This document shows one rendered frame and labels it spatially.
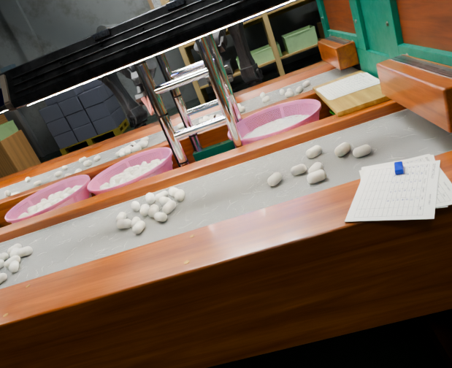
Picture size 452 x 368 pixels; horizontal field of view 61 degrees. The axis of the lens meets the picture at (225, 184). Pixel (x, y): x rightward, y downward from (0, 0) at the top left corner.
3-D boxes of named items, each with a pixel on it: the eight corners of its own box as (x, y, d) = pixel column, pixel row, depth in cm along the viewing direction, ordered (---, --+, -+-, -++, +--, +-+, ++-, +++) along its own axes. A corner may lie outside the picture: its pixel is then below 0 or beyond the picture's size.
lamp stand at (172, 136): (189, 193, 105) (115, 27, 89) (259, 170, 102) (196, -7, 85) (179, 228, 88) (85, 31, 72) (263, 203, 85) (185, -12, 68)
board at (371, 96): (313, 90, 120) (312, 87, 119) (361, 74, 117) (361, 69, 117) (338, 117, 90) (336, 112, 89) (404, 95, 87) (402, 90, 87)
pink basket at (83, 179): (46, 213, 137) (32, 190, 133) (113, 190, 132) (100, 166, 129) (4, 257, 113) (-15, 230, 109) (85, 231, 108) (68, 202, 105)
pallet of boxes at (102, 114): (129, 124, 693) (102, 68, 654) (120, 135, 628) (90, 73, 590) (77, 144, 705) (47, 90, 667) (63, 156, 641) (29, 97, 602)
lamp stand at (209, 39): (202, 147, 142) (151, 23, 125) (254, 128, 139) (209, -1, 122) (196, 165, 125) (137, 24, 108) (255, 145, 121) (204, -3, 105)
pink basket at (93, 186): (101, 200, 128) (87, 175, 124) (174, 166, 132) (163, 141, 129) (103, 231, 103) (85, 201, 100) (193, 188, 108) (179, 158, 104)
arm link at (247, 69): (256, 79, 177) (233, 6, 166) (244, 83, 181) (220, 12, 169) (261, 77, 182) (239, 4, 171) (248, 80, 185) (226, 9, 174)
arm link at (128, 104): (149, 116, 187) (108, 60, 185) (138, 121, 183) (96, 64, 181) (144, 121, 192) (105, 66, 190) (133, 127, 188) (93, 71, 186)
